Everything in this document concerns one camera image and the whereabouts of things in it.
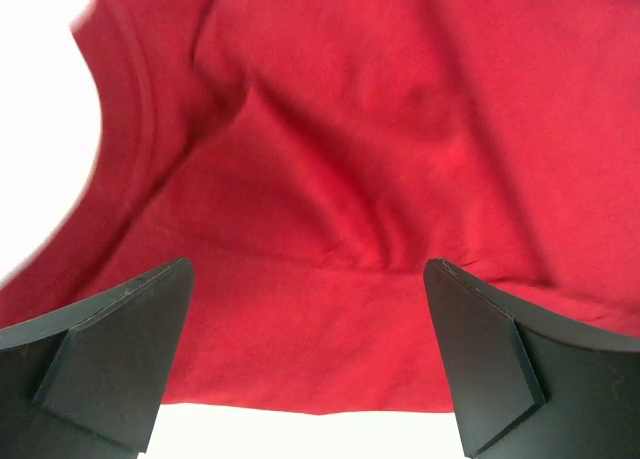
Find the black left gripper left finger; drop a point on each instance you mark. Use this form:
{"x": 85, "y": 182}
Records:
{"x": 87, "y": 380}

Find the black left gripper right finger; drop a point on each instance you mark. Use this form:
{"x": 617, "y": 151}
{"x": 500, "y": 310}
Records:
{"x": 527, "y": 382}

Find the red polo t shirt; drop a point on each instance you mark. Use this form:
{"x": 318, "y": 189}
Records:
{"x": 310, "y": 156}

